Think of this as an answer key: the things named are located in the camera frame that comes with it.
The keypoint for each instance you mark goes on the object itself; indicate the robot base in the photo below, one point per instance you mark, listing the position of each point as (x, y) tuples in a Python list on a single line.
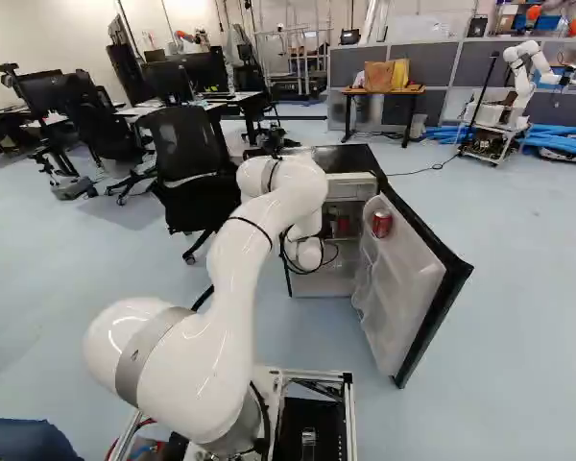
[(317, 413)]

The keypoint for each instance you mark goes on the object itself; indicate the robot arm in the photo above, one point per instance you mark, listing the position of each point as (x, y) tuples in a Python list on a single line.
[(249, 225)]

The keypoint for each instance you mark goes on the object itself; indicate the red drink can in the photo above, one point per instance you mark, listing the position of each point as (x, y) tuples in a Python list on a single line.
[(345, 225), (382, 225)]

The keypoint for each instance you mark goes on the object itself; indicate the black mini fridge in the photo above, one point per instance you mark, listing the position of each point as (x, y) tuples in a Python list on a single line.
[(350, 161)]

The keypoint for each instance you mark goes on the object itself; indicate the black fridge door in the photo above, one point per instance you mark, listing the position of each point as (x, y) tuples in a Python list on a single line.
[(408, 293)]

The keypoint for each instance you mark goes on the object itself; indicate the black mesh office chair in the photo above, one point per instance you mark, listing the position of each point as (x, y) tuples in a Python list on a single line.
[(184, 144)]

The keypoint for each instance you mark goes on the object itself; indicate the grey desk with black legs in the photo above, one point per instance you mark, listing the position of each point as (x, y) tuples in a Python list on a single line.
[(232, 102)]

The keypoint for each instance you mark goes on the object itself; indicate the wooden table with black legs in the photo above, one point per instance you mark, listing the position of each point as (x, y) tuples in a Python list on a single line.
[(384, 89)]

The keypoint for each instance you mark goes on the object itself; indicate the black computer monitor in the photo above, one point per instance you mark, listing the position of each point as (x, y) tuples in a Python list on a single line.
[(199, 72)]

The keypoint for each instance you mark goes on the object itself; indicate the brown cardboard box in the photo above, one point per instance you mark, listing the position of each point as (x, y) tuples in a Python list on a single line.
[(381, 74)]

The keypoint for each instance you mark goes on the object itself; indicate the white robot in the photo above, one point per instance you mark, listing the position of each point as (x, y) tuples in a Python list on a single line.
[(520, 84)]

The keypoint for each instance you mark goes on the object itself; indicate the person's legs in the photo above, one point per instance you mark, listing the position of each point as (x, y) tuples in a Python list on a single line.
[(24, 439)]

